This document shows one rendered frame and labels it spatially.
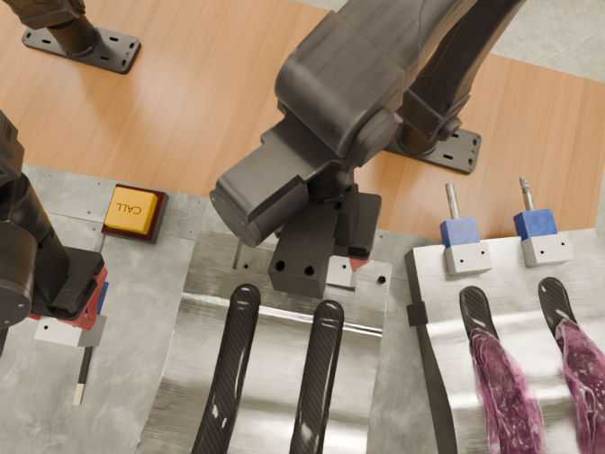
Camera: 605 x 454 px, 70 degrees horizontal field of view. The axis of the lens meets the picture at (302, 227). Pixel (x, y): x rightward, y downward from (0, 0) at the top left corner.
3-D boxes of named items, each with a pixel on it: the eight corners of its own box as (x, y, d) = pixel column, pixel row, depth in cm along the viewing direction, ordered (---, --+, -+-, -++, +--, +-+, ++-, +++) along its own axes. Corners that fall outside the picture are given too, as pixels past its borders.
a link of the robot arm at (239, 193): (270, 273, 36) (281, 215, 25) (203, 202, 38) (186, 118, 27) (363, 192, 40) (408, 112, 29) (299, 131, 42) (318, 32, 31)
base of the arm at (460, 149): (492, 155, 62) (501, 113, 63) (356, 116, 63) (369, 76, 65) (471, 176, 69) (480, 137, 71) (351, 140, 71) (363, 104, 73)
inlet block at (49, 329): (92, 234, 56) (69, 224, 51) (129, 241, 56) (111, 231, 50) (59, 338, 53) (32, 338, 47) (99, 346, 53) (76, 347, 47)
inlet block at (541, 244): (497, 185, 66) (513, 170, 60) (529, 181, 66) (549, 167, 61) (518, 269, 62) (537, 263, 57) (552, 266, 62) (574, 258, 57)
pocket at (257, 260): (243, 241, 61) (239, 235, 58) (280, 248, 61) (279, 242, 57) (236, 273, 60) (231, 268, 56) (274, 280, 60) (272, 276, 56)
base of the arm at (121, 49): (106, 45, 67) (124, 9, 68) (-9, 12, 68) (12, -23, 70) (127, 76, 74) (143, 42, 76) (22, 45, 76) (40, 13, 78)
